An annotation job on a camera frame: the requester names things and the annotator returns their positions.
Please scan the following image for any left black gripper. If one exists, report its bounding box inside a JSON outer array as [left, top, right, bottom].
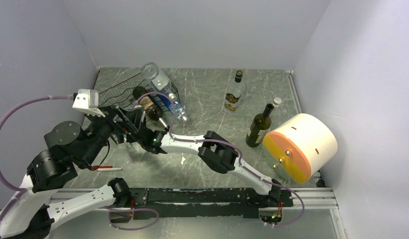
[[81, 103, 145, 165]]

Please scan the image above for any brown label wine bottle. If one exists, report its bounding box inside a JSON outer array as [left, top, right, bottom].
[[132, 86, 169, 131]]

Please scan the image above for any black wire wine rack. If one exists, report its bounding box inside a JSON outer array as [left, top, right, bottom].
[[92, 70, 180, 113]]

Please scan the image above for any blue square bottle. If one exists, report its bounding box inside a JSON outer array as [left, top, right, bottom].
[[161, 97, 189, 122]]

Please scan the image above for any round clear silver-cap bottle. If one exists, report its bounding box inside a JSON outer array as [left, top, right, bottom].
[[141, 62, 178, 102]]

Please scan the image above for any clear gold label bottle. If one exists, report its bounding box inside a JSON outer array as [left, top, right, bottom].
[[224, 70, 245, 112]]

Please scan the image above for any dark green wine bottle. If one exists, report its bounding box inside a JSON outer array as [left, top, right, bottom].
[[246, 104, 274, 147]]

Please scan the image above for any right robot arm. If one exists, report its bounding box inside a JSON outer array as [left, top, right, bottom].
[[127, 128, 281, 206]]

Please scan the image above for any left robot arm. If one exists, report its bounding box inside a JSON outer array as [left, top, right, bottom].
[[0, 105, 143, 239]]

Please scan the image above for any small clear capped bottle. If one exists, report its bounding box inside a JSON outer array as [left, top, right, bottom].
[[273, 97, 283, 115]]

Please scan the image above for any red white pen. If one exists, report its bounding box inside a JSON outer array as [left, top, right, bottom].
[[92, 166, 123, 172]]

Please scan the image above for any white orange cylinder container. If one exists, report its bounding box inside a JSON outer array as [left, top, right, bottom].
[[262, 113, 338, 184]]

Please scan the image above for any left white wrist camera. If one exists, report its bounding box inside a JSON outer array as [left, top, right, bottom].
[[72, 89, 106, 117]]

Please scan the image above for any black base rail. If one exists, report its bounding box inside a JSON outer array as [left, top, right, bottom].
[[125, 188, 293, 220]]

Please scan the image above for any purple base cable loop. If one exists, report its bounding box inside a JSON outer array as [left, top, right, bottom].
[[108, 206, 160, 231]]

